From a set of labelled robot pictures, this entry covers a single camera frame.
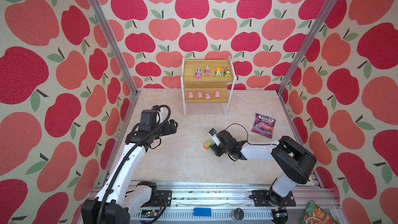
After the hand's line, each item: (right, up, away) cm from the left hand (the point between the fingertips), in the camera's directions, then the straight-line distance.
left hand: (173, 125), depth 79 cm
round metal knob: (+29, -34, -17) cm, 48 cm away
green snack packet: (+66, -39, -10) cm, 77 cm away
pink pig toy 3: (+25, +17, +17) cm, 35 cm away
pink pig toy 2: (+14, +17, +16) cm, 27 cm away
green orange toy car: (+18, -13, +11) cm, 25 cm away
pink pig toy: (+8, +17, +16) cm, 25 cm away
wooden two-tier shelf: (+19, +23, +1) cm, 30 cm away
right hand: (+24, -12, +14) cm, 31 cm away
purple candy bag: (+55, -3, +19) cm, 59 cm away
